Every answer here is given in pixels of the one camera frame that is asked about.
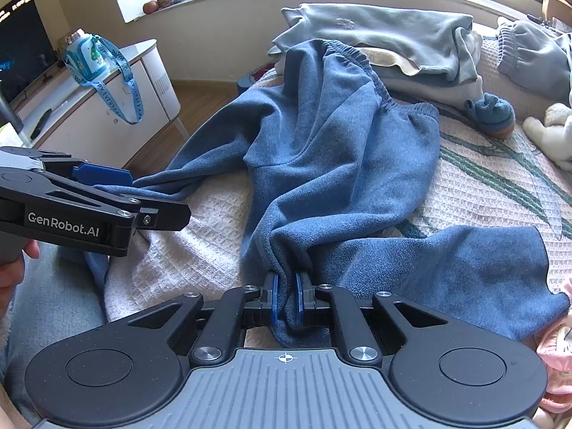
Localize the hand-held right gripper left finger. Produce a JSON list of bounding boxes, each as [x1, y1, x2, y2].
[[123, 272, 282, 366]]

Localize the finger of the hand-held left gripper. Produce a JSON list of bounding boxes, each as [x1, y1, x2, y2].
[[132, 198, 192, 232], [42, 154, 134, 187]]

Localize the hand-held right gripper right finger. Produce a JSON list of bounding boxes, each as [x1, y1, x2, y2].
[[292, 272, 452, 364]]

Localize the blue fleece pants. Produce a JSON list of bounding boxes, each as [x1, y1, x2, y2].
[[85, 38, 571, 349]]

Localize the white pink printed pyjama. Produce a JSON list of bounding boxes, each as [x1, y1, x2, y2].
[[534, 277, 572, 417]]

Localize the person's left hand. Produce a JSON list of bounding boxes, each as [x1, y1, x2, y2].
[[0, 241, 42, 319]]

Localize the white cabinet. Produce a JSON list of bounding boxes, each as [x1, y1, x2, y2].
[[0, 39, 189, 176]]

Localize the black remote control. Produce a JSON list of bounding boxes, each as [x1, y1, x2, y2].
[[30, 109, 53, 140]]

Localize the person's grey trouser leg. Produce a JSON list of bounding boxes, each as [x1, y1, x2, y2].
[[0, 250, 110, 417]]

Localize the television screen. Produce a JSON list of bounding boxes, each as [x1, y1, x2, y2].
[[0, 0, 59, 109]]

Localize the blue printed footstool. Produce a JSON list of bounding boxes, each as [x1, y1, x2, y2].
[[236, 69, 270, 93]]

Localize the blue fuzzy slipper sock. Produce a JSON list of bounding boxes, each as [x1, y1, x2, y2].
[[463, 93, 516, 138]]

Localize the light blue folded top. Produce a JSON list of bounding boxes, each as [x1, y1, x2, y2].
[[268, 4, 484, 84]]

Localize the white plush toy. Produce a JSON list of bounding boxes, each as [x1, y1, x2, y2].
[[523, 103, 572, 171]]

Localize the grey-blue sweatshirt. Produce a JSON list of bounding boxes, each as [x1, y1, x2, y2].
[[496, 17, 572, 104]]

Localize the blue strapped water bottle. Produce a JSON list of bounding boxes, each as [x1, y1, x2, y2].
[[61, 28, 146, 126]]

